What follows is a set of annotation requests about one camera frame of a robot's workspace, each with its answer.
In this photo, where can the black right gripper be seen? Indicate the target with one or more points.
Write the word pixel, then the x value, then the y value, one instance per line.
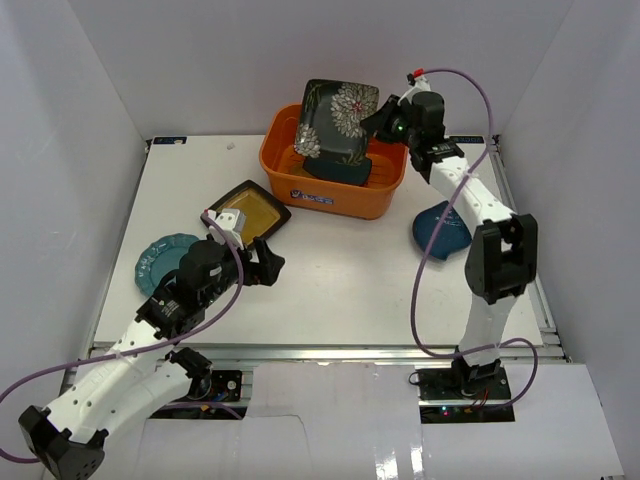
pixel 381 119

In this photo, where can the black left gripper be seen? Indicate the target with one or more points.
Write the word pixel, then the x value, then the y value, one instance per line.
pixel 255 268

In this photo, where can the black floral square plate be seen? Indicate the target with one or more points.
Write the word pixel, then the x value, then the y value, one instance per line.
pixel 329 126

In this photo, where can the dark teal square plate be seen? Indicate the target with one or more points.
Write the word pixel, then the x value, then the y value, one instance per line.
pixel 355 174

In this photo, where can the teal round scalloped plate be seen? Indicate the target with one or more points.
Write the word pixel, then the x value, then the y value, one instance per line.
pixel 158 259

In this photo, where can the blue leaf-shaped plate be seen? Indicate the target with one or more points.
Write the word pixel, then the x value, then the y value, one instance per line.
pixel 453 235

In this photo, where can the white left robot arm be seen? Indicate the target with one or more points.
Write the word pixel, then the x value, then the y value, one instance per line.
pixel 146 368

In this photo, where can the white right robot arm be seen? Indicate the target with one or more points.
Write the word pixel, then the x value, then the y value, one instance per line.
pixel 502 257

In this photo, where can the orange plastic bin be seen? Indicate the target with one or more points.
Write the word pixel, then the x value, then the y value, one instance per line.
pixel 370 201

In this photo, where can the amber square plate black rim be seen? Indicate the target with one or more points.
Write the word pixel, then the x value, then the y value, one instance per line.
pixel 265 214

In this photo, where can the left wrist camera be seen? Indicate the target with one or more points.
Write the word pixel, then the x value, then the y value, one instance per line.
pixel 225 226

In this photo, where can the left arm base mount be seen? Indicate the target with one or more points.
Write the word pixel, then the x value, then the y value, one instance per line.
pixel 206 384

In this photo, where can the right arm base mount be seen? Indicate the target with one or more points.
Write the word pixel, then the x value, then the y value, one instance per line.
pixel 448 397

